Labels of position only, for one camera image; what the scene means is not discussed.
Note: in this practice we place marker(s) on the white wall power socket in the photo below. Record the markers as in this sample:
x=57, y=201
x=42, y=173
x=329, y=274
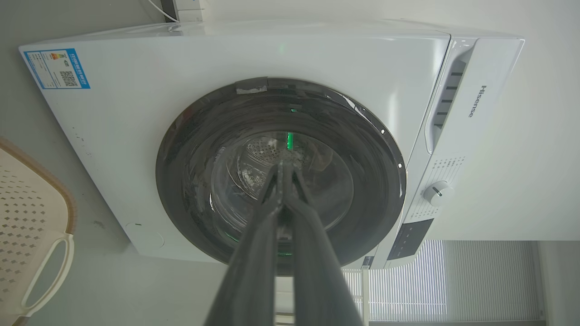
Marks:
x=188, y=10

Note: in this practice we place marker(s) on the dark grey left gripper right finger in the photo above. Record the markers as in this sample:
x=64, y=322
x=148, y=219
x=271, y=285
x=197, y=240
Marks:
x=317, y=271

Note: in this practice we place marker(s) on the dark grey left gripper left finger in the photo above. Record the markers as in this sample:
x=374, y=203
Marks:
x=253, y=271

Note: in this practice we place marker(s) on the blue energy label sticker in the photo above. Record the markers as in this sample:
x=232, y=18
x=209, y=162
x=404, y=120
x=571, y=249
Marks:
x=57, y=68

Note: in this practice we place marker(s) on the white window blind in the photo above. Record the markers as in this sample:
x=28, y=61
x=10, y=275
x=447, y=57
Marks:
x=453, y=280

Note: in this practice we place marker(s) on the beige perforated laundry basket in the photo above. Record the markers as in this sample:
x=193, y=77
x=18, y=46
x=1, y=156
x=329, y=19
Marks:
x=27, y=226

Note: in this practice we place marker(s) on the white Hisense washing machine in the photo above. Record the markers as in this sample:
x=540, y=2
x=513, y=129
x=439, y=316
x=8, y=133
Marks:
x=136, y=136

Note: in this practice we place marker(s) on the white program dial knob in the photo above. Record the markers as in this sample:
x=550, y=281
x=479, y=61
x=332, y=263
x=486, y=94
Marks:
x=438, y=193

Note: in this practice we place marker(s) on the dark round washing machine door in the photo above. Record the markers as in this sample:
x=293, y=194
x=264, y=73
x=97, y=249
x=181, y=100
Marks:
x=353, y=181

